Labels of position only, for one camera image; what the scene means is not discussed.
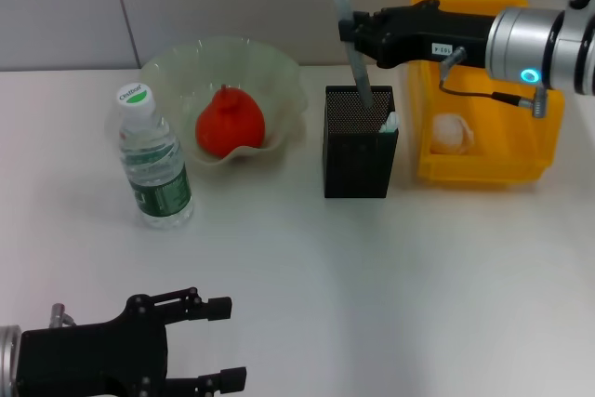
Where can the translucent green fruit plate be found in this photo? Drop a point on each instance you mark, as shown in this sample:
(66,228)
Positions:
(260,67)

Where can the yellow plastic bin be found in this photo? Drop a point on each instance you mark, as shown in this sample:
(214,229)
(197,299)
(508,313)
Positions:
(488,164)

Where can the white paper ball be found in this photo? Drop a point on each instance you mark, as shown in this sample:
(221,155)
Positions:
(451,134)

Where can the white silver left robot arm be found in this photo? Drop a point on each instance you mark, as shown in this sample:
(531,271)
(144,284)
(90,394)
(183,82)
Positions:
(9,360)

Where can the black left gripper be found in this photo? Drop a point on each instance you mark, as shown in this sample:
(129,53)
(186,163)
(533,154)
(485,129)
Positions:
(93,360)

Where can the green label water bottle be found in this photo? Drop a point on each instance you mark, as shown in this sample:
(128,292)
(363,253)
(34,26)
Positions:
(153,160)

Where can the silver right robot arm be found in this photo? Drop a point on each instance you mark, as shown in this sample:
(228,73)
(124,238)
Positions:
(534,48)

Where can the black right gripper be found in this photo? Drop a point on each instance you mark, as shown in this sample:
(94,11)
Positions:
(437,30)

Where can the black mesh pen holder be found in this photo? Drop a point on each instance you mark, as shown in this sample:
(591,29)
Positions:
(358,169)

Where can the grey glitter marker pen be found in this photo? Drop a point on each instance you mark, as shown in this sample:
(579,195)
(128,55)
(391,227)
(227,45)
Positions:
(358,71)

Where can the green utility knife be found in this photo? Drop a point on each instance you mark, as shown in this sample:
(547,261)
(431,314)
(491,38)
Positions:
(390,123)

